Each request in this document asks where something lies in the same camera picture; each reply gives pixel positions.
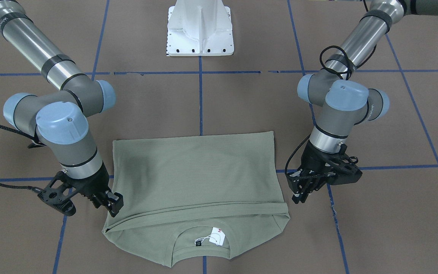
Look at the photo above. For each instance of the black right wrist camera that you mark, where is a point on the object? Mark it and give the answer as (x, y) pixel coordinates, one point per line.
(54, 195)

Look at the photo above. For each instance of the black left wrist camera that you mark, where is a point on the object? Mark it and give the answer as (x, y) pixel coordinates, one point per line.
(343, 167)

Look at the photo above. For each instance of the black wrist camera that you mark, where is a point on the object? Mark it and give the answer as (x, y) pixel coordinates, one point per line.
(343, 167)
(54, 195)

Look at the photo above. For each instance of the white paper size tag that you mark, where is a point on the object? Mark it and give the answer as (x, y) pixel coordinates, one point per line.
(217, 236)

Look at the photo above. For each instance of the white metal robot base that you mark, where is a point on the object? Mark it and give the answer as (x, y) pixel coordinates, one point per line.
(199, 28)

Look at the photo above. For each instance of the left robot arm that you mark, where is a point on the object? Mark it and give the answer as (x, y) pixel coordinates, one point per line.
(345, 103)

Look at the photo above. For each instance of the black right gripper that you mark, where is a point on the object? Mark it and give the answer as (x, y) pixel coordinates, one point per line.
(91, 184)

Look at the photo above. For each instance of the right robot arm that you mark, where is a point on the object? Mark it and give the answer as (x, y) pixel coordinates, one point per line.
(59, 120)

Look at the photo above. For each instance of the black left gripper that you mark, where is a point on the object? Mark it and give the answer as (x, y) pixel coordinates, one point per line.
(311, 161)

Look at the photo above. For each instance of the olive green long-sleeve shirt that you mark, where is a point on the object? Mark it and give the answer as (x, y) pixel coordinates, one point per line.
(176, 189)

